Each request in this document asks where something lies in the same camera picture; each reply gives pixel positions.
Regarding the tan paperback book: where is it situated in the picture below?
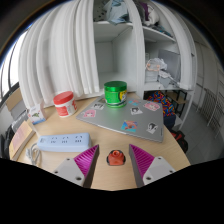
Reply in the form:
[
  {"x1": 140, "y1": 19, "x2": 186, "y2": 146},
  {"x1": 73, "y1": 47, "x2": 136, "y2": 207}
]
[{"x1": 8, "y1": 120, "x2": 37, "y2": 162}]

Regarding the white pleated curtain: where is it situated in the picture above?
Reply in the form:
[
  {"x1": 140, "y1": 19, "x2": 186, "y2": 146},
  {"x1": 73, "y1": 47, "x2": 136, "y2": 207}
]
[{"x1": 18, "y1": 0, "x2": 101, "y2": 109}]

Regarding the white jar with red lid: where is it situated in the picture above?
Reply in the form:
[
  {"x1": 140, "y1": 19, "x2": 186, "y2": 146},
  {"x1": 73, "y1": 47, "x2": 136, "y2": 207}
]
[{"x1": 53, "y1": 90, "x2": 79, "y2": 118}]

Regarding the white shelf unit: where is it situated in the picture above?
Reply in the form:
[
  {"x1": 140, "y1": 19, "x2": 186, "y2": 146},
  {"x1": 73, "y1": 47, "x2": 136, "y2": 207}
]
[{"x1": 91, "y1": 0, "x2": 198, "y2": 93}]

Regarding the light blue power strip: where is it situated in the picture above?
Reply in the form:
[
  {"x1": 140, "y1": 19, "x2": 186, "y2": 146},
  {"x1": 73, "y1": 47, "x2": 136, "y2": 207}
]
[{"x1": 36, "y1": 132, "x2": 93, "y2": 153}]

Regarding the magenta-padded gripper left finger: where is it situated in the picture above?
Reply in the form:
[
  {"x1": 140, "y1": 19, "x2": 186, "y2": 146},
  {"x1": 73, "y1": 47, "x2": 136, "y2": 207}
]
[{"x1": 52, "y1": 144, "x2": 101, "y2": 189}]

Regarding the small white printed carton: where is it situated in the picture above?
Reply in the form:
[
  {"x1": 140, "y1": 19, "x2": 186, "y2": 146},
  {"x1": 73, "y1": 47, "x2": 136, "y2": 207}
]
[{"x1": 26, "y1": 101, "x2": 48, "y2": 126}]

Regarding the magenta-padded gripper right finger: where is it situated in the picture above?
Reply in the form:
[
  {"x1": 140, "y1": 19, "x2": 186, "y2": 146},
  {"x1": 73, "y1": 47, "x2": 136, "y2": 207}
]
[{"x1": 128, "y1": 143, "x2": 177, "y2": 188}]

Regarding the grey ribbed radiator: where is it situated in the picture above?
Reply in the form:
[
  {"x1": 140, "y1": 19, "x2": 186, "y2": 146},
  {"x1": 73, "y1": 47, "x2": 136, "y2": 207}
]
[{"x1": 10, "y1": 109, "x2": 29, "y2": 133}]

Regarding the brown cardboard box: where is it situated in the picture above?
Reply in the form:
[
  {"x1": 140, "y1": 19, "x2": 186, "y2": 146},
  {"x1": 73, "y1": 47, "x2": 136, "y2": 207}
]
[{"x1": 4, "y1": 87, "x2": 23, "y2": 111}]

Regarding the white power cable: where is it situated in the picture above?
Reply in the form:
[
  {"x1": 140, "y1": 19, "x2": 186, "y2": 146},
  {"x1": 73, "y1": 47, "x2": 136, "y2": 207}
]
[{"x1": 24, "y1": 142, "x2": 43, "y2": 168}]

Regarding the silver laptop with stickers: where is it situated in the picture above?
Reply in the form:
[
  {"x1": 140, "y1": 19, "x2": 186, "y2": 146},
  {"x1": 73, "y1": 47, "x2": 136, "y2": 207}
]
[{"x1": 75, "y1": 94, "x2": 165, "y2": 144}]

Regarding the black and red backpack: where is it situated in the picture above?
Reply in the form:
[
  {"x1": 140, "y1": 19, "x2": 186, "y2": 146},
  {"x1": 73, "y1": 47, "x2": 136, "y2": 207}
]
[{"x1": 171, "y1": 129, "x2": 189, "y2": 154}]

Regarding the orange charger block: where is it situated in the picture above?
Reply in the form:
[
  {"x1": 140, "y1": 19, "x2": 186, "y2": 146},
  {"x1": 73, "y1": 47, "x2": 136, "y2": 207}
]
[{"x1": 106, "y1": 149, "x2": 127, "y2": 167}]

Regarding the black bag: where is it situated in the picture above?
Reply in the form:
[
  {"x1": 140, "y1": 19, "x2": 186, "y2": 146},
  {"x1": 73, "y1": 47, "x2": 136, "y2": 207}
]
[{"x1": 0, "y1": 124, "x2": 16, "y2": 159}]

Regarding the multicoloured patterned bag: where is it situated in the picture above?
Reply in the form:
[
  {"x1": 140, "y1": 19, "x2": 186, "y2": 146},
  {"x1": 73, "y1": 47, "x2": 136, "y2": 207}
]
[{"x1": 146, "y1": 90, "x2": 178, "y2": 118}]

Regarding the black window frame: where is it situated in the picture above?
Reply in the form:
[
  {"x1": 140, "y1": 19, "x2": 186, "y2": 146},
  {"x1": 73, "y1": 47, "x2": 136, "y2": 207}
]
[{"x1": 0, "y1": 29, "x2": 29, "y2": 104}]

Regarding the white wire rack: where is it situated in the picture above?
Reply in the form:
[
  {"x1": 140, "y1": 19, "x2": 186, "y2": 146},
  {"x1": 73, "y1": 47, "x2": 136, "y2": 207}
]
[{"x1": 196, "y1": 87, "x2": 224, "y2": 138}]

